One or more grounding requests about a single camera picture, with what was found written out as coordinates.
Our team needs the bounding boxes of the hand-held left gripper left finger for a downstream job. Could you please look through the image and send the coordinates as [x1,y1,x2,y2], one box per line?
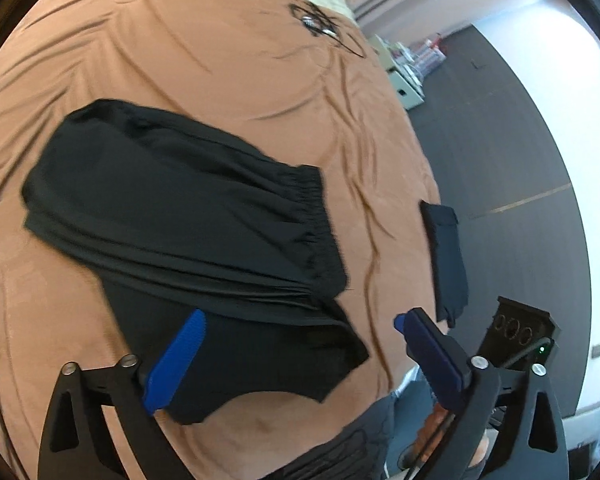
[37,308,209,480]

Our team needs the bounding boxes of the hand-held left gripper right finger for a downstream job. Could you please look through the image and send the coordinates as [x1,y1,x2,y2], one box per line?
[393,307,570,480]

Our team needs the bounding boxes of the black pants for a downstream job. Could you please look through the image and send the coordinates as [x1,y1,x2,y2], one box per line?
[21,99,371,426]

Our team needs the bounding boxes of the small black cloth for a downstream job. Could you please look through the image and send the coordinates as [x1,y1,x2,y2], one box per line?
[419,201,470,328]

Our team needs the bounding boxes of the person's leg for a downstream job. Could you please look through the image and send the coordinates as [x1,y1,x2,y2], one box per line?
[397,400,488,472]

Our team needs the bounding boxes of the grey printed shorts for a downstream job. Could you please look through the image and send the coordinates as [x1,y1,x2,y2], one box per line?
[275,385,433,480]

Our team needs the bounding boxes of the white nightstand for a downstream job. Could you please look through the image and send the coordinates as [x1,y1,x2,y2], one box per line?
[375,35,426,111]

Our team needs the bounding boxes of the brown blanket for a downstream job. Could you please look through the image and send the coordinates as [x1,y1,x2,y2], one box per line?
[0,0,443,480]

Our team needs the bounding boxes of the wire rack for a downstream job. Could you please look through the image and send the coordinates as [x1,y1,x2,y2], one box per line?
[409,32,449,75]

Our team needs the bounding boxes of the tangled black cable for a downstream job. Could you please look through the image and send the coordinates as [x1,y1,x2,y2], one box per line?
[222,0,366,58]

